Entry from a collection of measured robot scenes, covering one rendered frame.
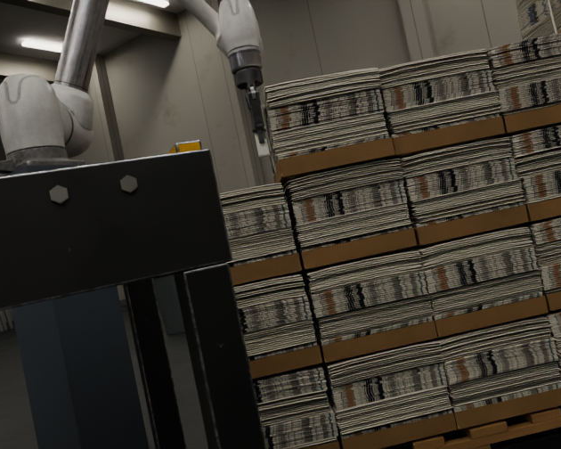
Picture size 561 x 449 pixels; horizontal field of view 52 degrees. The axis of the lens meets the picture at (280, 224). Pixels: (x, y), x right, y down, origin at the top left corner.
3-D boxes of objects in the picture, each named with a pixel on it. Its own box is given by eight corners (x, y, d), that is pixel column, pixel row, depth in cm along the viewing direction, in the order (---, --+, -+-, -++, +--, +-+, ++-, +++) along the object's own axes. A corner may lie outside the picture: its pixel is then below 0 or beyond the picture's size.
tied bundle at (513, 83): (453, 158, 182) (438, 86, 183) (542, 140, 184) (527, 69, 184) (506, 135, 144) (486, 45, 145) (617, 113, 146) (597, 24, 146)
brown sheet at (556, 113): (454, 155, 182) (451, 142, 182) (541, 137, 183) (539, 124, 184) (507, 132, 144) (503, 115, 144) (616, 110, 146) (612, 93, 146)
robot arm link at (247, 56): (259, 54, 164) (263, 75, 164) (228, 60, 164) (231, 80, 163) (260, 44, 155) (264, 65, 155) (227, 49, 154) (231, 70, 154)
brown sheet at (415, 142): (366, 173, 180) (363, 159, 181) (454, 155, 182) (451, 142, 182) (394, 155, 143) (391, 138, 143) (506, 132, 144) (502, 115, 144)
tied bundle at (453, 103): (366, 175, 181) (351, 103, 181) (456, 157, 182) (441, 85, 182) (394, 158, 143) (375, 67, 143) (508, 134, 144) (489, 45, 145)
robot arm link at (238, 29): (261, 41, 154) (264, 56, 167) (249, -15, 154) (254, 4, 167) (222, 49, 154) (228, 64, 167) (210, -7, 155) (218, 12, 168)
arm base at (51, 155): (-24, 183, 152) (-28, 161, 153) (51, 179, 171) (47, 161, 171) (12, 166, 142) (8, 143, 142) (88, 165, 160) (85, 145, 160)
